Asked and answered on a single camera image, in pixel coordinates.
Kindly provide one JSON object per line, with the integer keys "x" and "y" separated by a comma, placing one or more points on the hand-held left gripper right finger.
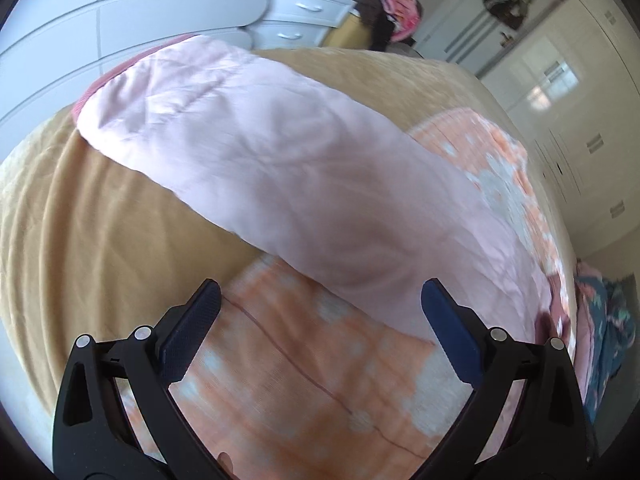
{"x": 447, "y": 330}

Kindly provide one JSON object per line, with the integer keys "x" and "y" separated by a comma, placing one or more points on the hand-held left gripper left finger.
{"x": 192, "y": 330}

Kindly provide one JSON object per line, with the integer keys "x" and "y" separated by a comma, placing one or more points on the pink quilted jacket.
{"x": 280, "y": 160}

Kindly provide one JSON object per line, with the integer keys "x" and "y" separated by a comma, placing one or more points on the dark clothes pile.
{"x": 375, "y": 20}

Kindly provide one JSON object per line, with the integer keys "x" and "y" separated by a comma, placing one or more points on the orange patterned blanket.
{"x": 300, "y": 360}

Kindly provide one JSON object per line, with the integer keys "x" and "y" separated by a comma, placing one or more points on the bed with tan sheet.
{"x": 100, "y": 235}

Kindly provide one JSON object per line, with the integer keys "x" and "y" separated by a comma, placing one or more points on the teal floral duvet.
{"x": 600, "y": 340}

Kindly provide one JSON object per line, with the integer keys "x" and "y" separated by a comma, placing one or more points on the white wardrobe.
{"x": 575, "y": 110}

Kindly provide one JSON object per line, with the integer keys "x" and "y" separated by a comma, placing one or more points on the white door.
{"x": 465, "y": 25}

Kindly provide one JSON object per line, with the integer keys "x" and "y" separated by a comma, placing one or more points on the tan box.
{"x": 350, "y": 32}

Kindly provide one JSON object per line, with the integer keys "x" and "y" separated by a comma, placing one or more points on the white rounded panel furniture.
{"x": 125, "y": 20}

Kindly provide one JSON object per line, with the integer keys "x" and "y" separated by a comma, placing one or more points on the hanging bags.
{"x": 507, "y": 0}

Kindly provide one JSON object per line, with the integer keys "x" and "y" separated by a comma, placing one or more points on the white drawer chest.
{"x": 300, "y": 5}

